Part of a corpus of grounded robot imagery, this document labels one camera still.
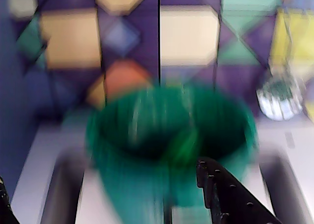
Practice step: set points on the metal skimmer spoon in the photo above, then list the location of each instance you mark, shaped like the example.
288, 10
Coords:
277, 106

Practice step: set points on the blue wooden toy kitchen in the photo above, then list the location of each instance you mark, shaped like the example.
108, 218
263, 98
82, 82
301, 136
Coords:
189, 37

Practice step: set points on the grey toy sink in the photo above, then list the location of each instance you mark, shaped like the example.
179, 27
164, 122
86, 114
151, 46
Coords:
63, 184

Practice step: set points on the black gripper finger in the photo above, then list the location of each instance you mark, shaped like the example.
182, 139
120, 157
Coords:
3, 209
228, 199

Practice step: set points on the green plastic bowl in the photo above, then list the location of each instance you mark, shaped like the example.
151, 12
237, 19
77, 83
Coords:
122, 184

